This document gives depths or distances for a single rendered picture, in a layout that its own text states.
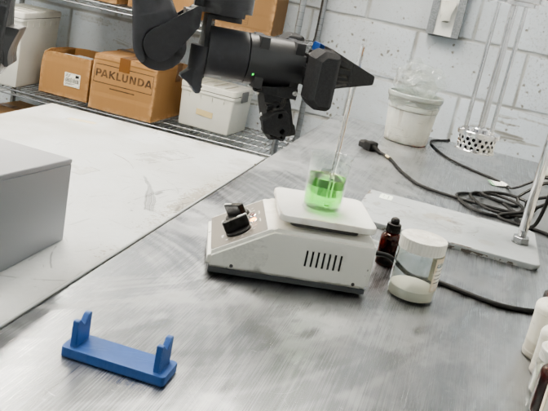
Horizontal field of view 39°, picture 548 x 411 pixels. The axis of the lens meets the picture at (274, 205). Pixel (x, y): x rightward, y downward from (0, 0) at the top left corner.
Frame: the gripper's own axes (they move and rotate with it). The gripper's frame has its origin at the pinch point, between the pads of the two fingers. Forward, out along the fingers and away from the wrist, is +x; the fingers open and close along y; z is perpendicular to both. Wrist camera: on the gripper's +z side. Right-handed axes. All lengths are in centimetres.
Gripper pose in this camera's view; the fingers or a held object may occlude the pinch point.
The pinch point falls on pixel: (345, 75)
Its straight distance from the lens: 92.4
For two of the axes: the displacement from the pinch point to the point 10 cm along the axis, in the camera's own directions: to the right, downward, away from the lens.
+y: 2.2, 3.3, -9.2
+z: -2.0, 9.4, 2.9
